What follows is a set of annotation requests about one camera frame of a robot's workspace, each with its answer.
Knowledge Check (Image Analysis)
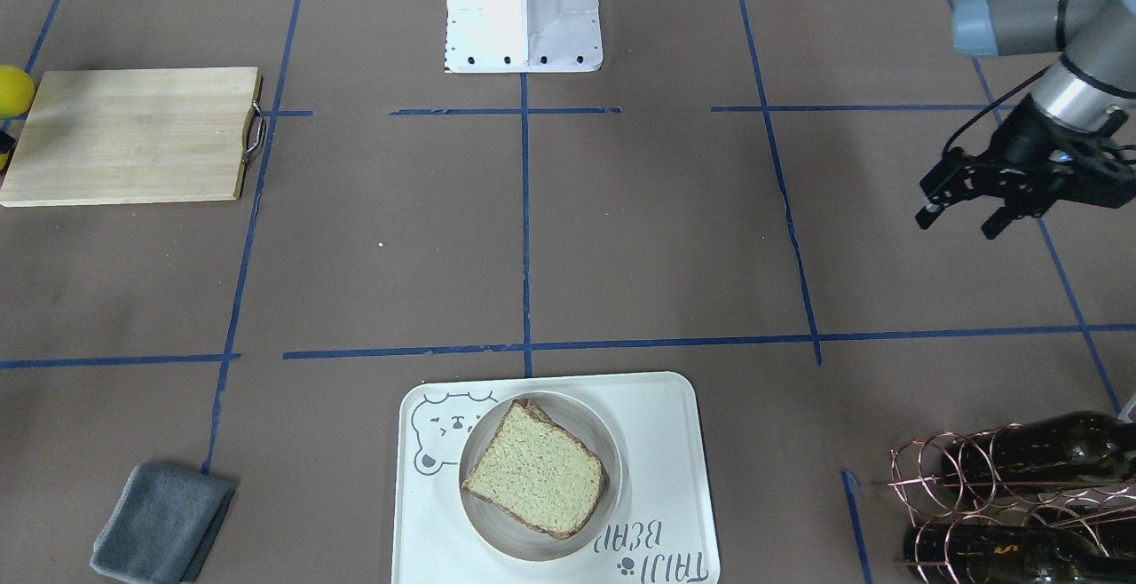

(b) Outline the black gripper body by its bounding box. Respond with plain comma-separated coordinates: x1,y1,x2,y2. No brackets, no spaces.
919,95,1133,212

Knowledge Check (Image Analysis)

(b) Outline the bread slice toast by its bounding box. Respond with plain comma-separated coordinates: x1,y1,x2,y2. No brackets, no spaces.
460,399,609,541

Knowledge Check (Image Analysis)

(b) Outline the white plate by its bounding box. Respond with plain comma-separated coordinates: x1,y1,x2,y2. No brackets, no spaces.
457,390,625,564

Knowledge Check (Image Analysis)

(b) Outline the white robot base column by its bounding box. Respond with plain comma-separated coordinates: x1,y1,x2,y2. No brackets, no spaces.
444,0,604,74

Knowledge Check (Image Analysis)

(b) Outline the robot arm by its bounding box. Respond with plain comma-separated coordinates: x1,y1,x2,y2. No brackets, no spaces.
914,0,1135,239

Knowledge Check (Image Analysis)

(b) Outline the cream bear tray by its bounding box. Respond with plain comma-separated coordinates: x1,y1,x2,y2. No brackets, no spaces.
390,372,721,583

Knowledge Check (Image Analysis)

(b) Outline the dark green wine bottle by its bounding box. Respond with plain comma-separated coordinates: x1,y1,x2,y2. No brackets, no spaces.
939,411,1135,494

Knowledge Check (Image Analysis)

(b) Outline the olive wine bottle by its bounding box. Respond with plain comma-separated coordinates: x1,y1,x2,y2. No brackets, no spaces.
903,523,1135,583

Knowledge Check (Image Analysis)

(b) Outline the wooden cutting board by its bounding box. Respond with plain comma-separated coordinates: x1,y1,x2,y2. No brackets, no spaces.
1,67,267,208

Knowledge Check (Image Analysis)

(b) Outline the grey folded cloth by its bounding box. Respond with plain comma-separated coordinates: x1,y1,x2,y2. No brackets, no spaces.
90,462,236,583

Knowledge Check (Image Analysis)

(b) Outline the yellow lemon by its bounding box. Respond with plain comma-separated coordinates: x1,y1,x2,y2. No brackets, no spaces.
0,65,36,120

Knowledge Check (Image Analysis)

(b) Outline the copper wire bottle rack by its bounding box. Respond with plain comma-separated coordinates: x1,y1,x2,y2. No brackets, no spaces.
891,423,1133,583

